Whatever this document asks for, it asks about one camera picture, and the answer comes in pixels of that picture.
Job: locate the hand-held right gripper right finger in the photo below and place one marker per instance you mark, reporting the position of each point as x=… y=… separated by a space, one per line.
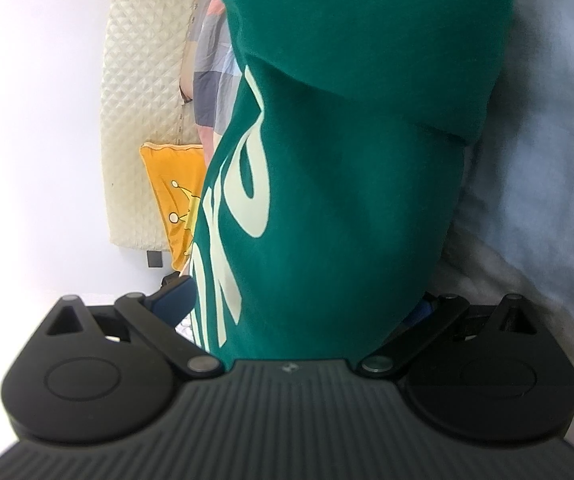
x=429 y=324

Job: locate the grey wall socket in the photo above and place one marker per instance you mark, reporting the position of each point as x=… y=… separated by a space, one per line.
x=154 y=259

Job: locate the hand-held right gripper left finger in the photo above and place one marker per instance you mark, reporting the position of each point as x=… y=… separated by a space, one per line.
x=177 y=299

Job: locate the cream quilted headboard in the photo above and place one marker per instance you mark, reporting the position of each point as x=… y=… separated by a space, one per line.
x=137 y=90

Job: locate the checkered quilt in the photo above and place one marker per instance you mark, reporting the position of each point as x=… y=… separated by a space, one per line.
x=542 y=160

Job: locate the checkered pillow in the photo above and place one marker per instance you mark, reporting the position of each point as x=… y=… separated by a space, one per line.
x=212 y=60

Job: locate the green hoodie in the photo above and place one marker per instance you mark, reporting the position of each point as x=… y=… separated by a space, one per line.
x=357 y=160

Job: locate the yellow crown pillow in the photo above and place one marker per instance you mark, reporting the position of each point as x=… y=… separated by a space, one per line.
x=172 y=200

